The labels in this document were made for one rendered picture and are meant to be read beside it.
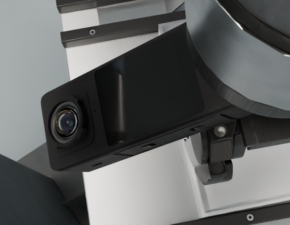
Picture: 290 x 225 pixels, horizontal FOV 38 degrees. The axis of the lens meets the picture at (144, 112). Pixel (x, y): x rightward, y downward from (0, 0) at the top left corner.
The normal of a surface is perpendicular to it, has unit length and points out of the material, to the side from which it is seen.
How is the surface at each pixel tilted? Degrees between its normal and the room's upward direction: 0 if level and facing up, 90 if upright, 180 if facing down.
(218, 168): 8
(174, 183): 0
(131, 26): 0
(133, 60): 32
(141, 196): 0
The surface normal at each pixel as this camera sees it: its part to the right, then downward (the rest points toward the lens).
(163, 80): -0.54, -0.14
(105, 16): -0.03, -0.26
